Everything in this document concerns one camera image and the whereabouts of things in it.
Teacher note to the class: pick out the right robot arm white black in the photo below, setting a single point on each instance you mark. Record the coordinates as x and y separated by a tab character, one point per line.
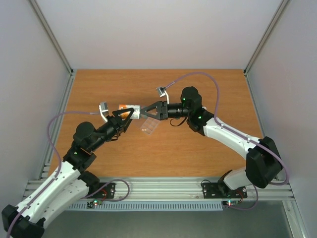
261	155

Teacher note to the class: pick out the left small circuit board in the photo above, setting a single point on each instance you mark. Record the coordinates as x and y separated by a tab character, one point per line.
94	203

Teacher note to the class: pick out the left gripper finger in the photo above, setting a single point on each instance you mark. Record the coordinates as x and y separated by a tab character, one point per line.
123	112
124	122

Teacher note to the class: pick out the right aluminium corner post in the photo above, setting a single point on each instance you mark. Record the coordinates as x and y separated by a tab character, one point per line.
267	33

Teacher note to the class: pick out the small circuit board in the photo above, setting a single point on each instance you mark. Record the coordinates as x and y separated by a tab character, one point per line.
94	203
230	202

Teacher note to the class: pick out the grey slotted cable duct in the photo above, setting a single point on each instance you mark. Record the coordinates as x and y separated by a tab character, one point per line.
136	206

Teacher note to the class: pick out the left aluminium corner post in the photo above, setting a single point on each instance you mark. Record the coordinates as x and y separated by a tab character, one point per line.
43	21

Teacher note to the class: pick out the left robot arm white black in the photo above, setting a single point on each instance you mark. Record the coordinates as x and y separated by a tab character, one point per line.
68	183

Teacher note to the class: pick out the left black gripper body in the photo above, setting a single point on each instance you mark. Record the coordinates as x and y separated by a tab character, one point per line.
115	129

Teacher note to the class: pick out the orange pill bottle grey cap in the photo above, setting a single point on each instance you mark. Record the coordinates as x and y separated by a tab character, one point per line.
135	115

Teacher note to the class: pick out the clear plastic pill organizer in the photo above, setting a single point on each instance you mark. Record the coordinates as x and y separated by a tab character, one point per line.
150	124

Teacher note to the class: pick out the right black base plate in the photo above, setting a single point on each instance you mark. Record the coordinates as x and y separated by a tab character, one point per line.
211	190

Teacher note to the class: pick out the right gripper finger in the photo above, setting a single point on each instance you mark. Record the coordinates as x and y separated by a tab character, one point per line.
151	116
153	108

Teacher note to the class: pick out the right small circuit board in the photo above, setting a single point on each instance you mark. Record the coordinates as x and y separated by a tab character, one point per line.
230	202

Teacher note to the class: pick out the aluminium front frame rail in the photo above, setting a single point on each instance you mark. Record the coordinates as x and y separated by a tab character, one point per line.
189	189

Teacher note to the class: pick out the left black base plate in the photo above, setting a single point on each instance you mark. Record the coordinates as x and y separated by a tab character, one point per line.
107	192

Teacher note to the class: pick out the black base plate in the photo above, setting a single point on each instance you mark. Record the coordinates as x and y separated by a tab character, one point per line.
211	190
107	192

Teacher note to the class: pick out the aluminium corner post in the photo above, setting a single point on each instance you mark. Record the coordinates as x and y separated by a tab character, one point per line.
267	33
43	21

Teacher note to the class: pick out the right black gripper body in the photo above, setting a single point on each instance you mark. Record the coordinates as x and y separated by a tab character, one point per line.
165	115

